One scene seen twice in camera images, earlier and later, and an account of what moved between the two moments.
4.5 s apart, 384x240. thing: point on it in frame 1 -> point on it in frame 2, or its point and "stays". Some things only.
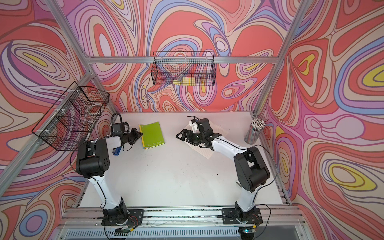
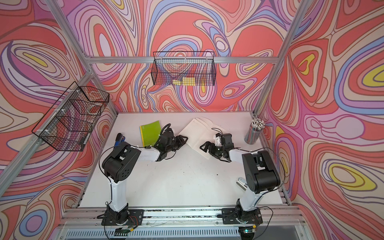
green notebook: [152, 135] stays
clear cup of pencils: [254, 133] stays
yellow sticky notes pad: [185, 81] stays
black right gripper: [185, 132] -> [208, 144]
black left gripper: [135, 134] -> [180, 141]
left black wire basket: [72, 118] stays
